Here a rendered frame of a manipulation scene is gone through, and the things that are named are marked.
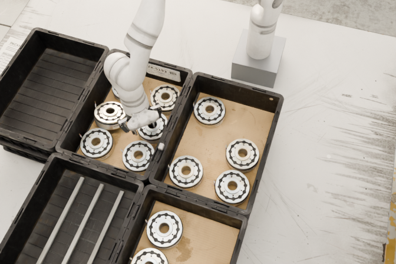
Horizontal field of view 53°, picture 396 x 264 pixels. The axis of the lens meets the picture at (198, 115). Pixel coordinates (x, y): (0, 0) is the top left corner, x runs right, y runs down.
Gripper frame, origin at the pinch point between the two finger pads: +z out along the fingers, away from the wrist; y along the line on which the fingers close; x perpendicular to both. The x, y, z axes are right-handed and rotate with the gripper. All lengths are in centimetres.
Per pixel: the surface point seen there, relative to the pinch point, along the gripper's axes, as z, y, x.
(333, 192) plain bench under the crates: 17, -48, 42
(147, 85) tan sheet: 4.1, -7.1, -16.7
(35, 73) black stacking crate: 3.9, 26.9, -39.4
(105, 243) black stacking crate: 3.9, 23.5, 27.6
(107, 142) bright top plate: 0.9, 12.3, -0.6
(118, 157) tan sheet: 3.9, 11.2, 4.3
